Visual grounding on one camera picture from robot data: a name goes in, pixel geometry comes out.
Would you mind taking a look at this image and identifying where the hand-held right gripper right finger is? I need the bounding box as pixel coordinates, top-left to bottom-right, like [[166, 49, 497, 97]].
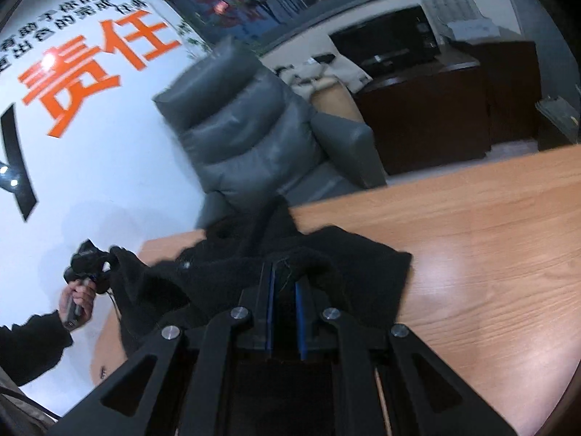
[[295, 273, 518, 436]]

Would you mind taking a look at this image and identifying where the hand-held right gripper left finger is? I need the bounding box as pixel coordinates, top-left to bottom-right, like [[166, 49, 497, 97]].
[[48, 261, 276, 436]]

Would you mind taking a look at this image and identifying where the black fleece garment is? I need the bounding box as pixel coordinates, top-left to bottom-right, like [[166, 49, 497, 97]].
[[109, 196, 414, 364]]

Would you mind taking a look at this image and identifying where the person's left forearm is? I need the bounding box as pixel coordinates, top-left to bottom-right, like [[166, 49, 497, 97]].
[[0, 309, 74, 388]]

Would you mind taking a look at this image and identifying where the person's left hand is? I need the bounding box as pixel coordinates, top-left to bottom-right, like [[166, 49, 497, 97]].
[[59, 279, 97, 328]]

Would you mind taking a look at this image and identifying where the grey leather armchair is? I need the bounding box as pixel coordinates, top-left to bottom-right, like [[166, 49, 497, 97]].
[[152, 36, 389, 230]]

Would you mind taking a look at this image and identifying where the wooden desk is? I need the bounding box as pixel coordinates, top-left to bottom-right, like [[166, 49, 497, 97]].
[[90, 144, 581, 436]]

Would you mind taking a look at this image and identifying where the cardboard box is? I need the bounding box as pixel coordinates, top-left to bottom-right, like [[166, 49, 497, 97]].
[[310, 80, 365, 124]]

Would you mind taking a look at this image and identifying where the dark wooden cabinet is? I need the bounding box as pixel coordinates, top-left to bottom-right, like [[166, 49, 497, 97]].
[[352, 39, 542, 177]]

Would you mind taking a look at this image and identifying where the black microwave oven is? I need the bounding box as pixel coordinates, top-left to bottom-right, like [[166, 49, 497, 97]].
[[329, 4, 442, 70]]

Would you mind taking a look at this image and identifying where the white printer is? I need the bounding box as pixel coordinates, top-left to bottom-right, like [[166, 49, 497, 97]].
[[420, 0, 501, 41]]

